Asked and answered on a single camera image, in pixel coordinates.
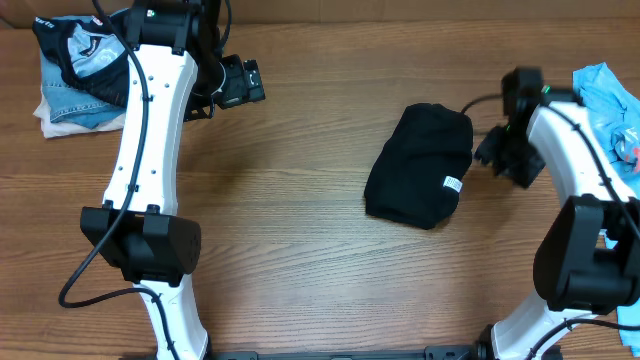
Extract folded white cloth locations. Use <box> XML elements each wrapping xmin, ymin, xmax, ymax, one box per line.
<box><xmin>33</xmin><ymin>96</ymin><xmax>126</xmax><ymax>139</ymax></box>

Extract folded blue denim jeans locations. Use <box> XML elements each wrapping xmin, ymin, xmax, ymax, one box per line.
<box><xmin>40</xmin><ymin>54</ymin><xmax>125</xmax><ymax>130</ymax></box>

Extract black t-shirt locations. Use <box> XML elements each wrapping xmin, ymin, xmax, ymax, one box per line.
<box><xmin>364</xmin><ymin>103</ymin><xmax>473</xmax><ymax>230</ymax></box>

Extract light blue garment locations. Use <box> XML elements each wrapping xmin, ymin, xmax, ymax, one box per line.
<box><xmin>572</xmin><ymin>62</ymin><xmax>640</xmax><ymax>357</ymax></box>

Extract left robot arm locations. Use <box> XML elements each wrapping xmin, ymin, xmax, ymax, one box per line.
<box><xmin>80</xmin><ymin>1</ymin><xmax>266</xmax><ymax>359</ymax></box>

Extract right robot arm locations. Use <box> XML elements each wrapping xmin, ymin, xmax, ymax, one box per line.
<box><xmin>468</xmin><ymin>67</ymin><xmax>639</xmax><ymax>359</ymax></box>

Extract black and grey jersey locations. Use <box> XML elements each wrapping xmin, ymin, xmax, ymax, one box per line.
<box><xmin>32</xmin><ymin>16</ymin><xmax>129</xmax><ymax>107</ymax></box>

